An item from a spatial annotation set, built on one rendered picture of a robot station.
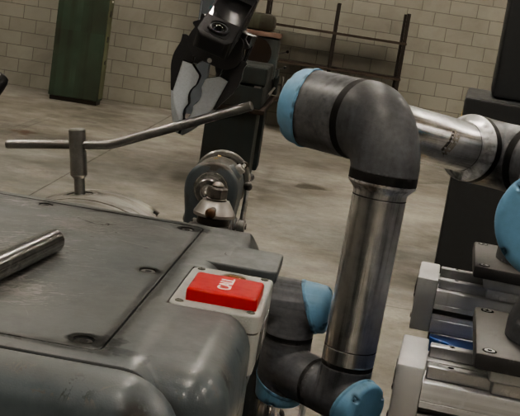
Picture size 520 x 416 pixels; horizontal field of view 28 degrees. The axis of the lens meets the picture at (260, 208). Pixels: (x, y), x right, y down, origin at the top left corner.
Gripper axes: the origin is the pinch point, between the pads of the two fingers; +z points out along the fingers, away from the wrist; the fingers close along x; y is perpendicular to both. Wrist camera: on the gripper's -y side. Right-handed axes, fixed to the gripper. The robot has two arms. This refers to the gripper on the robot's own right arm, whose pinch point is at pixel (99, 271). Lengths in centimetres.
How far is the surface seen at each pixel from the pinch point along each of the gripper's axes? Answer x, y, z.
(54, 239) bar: 19, -62, -11
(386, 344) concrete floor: -107, 359, -63
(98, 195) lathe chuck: 15.5, -19.8, -3.5
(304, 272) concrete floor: -107, 482, -11
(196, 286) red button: 18, -67, -25
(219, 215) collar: 4.7, 36.8, -11.9
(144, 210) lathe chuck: 14.4, -18.8, -9.5
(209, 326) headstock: 17, -73, -27
